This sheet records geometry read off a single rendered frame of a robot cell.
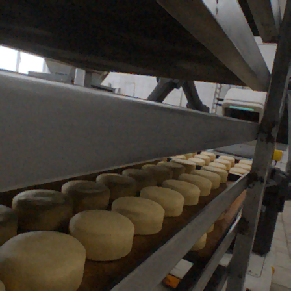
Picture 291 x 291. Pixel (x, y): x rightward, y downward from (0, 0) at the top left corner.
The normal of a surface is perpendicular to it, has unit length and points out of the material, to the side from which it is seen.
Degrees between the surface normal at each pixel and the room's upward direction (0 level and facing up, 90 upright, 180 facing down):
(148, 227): 90
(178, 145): 90
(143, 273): 90
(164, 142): 90
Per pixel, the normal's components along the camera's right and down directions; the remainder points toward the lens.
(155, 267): 0.87, 0.20
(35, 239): 0.16, -0.98
